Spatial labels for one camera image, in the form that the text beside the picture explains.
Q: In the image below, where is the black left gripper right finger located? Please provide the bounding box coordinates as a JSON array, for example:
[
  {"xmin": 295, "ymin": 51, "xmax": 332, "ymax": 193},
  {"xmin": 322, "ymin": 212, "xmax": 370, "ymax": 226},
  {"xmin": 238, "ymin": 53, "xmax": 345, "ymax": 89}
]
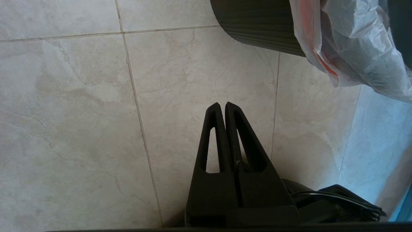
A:
[{"xmin": 225, "ymin": 102, "xmax": 301, "ymax": 226}]

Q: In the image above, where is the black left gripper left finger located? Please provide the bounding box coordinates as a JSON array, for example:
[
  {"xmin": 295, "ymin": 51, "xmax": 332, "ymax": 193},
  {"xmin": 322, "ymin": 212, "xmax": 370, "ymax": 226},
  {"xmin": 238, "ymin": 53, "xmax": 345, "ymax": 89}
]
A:
[{"xmin": 185, "ymin": 102, "xmax": 240, "ymax": 227}]

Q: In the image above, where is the white bag orange drawstring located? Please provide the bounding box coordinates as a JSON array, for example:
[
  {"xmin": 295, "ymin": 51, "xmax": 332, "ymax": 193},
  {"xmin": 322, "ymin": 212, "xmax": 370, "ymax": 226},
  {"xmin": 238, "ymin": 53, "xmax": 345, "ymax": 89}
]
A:
[{"xmin": 289, "ymin": 0, "xmax": 412, "ymax": 103}]

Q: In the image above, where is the black trash bin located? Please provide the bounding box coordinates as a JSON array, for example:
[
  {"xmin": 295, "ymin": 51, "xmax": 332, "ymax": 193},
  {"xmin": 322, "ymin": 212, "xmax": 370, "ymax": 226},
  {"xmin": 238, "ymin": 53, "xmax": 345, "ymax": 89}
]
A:
[{"xmin": 210, "ymin": 0, "xmax": 306, "ymax": 57}]

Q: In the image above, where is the black robot chassis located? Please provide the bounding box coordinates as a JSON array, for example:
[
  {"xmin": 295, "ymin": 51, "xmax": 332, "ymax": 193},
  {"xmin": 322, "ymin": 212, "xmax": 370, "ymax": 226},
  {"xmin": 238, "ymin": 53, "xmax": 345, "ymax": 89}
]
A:
[{"xmin": 282, "ymin": 178, "xmax": 387, "ymax": 226}]

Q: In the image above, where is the black chassis cable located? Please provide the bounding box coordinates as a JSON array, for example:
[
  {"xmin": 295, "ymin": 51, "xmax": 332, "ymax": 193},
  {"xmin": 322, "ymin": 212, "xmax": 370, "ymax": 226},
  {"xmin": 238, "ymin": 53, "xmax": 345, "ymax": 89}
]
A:
[{"xmin": 291, "ymin": 190, "xmax": 385, "ymax": 215}]

